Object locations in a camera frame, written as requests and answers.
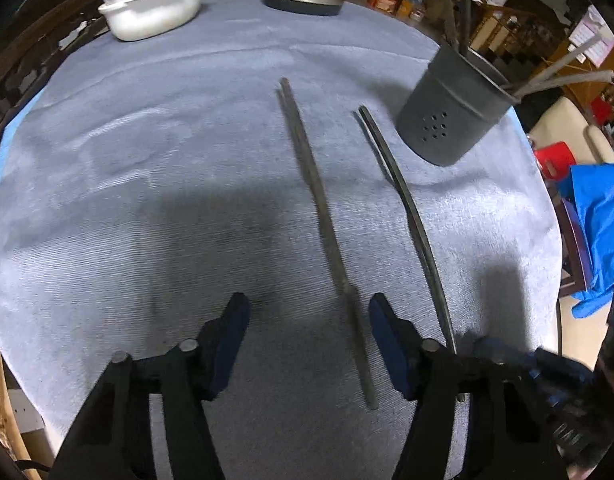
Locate blue cloth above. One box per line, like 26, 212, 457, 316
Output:
568, 162, 614, 319

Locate carved wooden chair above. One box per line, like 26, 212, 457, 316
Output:
0, 0, 112, 128

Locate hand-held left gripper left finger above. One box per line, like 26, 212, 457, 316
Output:
52, 291, 252, 480

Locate white bowl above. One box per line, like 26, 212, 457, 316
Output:
98, 0, 210, 42

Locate dark grey chopstick holder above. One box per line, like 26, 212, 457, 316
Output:
396, 40, 518, 167

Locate red stool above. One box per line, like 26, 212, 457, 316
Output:
533, 142, 578, 181

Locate wall calendar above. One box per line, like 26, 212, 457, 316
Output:
568, 5, 614, 69

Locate blue table mat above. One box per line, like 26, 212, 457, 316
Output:
0, 95, 44, 203

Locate cream chair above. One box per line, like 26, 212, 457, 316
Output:
529, 96, 614, 167

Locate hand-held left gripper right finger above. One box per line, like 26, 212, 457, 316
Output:
368, 292, 568, 480

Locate grey table cloth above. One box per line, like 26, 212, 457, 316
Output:
0, 0, 562, 480

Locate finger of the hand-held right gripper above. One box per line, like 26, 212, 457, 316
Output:
472, 336, 595, 396

